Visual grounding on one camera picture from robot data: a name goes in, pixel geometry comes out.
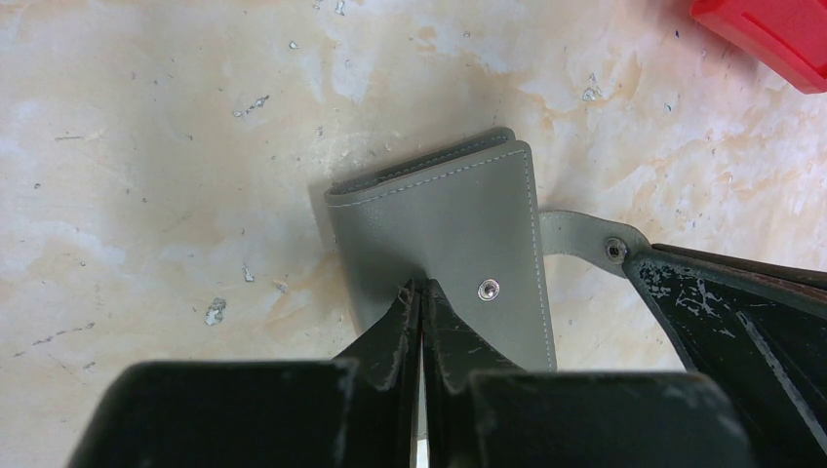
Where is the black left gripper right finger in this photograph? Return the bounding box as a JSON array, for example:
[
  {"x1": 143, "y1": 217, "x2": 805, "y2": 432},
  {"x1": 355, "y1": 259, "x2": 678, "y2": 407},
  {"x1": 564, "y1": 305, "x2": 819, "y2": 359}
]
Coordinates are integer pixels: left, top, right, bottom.
[{"x1": 420, "y1": 281, "x2": 756, "y2": 467}]

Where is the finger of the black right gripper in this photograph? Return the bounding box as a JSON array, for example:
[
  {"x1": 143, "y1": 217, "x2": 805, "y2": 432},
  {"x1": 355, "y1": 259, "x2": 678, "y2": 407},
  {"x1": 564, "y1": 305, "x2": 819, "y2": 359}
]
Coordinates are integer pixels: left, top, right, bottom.
[{"x1": 621, "y1": 244, "x2": 826, "y2": 467}]

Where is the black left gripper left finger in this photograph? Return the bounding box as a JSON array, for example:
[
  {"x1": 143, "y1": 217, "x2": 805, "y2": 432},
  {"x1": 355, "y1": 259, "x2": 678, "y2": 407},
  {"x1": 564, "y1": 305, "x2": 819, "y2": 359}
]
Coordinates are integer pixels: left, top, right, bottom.
[{"x1": 69, "y1": 282, "x2": 420, "y2": 467}]

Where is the red plastic bin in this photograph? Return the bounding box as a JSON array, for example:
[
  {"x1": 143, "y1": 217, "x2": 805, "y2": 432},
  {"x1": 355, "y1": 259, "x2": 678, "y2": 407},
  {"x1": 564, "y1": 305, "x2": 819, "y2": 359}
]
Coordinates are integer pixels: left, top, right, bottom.
[{"x1": 690, "y1": 0, "x2": 826, "y2": 94}]

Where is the grey leather card holder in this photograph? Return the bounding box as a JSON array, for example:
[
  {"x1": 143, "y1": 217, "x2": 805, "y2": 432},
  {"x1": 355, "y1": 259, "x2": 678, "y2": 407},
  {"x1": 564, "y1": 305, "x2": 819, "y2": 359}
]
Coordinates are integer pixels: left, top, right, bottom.
[{"x1": 324, "y1": 128, "x2": 649, "y2": 371}]

